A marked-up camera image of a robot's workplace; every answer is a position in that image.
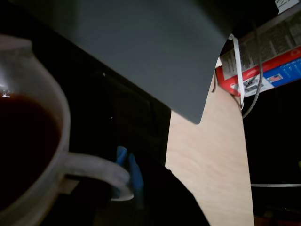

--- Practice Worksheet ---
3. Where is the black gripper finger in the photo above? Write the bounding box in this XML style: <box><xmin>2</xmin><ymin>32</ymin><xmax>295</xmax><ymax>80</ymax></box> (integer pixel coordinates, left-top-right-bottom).
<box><xmin>128</xmin><ymin>152</ymin><xmax>210</xmax><ymax>226</ymax></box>
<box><xmin>94</xmin><ymin>145</ymin><xmax>142</xmax><ymax>226</ymax></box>

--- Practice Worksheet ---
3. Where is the translucent pink kettle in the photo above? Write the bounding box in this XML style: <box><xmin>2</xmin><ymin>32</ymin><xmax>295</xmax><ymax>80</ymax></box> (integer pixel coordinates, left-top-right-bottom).
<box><xmin>0</xmin><ymin>34</ymin><xmax>135</xmax><ymax>226</ymax></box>

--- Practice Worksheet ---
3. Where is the gray backdrop sheet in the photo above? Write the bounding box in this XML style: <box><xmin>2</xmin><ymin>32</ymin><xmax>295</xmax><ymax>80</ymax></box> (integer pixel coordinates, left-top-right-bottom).
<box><xmin>9</xmin><ymin>0</ymin><xmax>238</xmax><ymax>125</ymax></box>

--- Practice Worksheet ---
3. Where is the black plastic crate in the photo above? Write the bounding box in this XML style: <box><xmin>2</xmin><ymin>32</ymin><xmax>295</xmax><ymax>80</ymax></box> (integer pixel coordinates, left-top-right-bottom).
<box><xmin>242</xmin><ymin>81</ymin><xmax>301</xmax><ymax>226</ymax></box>

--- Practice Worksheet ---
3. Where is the red white cardboard box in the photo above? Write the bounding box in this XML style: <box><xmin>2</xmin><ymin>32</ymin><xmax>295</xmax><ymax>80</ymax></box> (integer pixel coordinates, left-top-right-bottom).
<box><xmin>215</xmin><ymin>3</ymin><xmax>301</xmax><ymax>98</ymax></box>

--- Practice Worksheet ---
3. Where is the white flat cable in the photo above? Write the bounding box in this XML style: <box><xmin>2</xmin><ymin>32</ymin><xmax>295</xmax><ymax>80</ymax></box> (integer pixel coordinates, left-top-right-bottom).
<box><xmin>227</xmin><ymin>32</ymin><xmax>245</xmax><ymax>110</ymax></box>

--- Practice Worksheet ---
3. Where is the gray round cable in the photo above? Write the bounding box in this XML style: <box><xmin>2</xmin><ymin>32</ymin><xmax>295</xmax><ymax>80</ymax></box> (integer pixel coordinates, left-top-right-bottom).
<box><xmin>242</xmin><ymin>22</ymin><xmax>263</xmax><ymax>120</ymax></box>

